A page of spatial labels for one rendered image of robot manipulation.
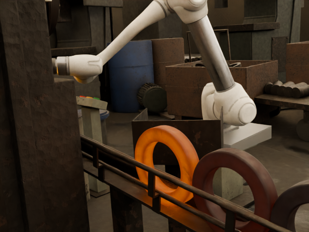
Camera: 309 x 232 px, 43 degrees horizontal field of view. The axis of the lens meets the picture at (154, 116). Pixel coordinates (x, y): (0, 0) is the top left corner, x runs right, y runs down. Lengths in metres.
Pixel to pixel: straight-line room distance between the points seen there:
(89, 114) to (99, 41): 3.18
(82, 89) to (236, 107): 2.44
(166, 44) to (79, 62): 3.39
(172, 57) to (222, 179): 3.20
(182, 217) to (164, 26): 5.62
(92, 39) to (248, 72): 2.47
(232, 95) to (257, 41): 4.41
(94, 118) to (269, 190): 1.79
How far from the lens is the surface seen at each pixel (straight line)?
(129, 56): 4.84
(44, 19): 0.97
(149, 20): 1.94
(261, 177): 0.72
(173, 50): 5.20
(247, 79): 3.63
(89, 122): 2.42
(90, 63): 1.85
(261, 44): 6.40
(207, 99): 2.13
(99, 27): 5.53
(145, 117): 1.34
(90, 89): 4.22
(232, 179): 2.28
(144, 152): 0.91
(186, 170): 0.83
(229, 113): 1.95
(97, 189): 2.53
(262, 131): 2.23
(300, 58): 5.04
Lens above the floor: 0.97
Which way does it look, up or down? 12 degrees down
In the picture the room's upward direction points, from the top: 3 degrees counter-clockwise
